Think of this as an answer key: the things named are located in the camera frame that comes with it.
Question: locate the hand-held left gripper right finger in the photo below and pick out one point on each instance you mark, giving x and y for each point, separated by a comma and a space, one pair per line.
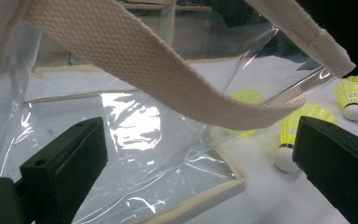
338, 165

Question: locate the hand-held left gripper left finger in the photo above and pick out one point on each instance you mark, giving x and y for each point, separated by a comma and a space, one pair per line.
65, 161

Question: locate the yellow plastic shuttlecock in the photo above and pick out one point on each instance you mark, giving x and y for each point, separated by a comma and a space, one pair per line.
354, 93
248, 96
289, 127

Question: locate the clear tote bag beige trim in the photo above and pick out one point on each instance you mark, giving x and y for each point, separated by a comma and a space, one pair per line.
136, 62

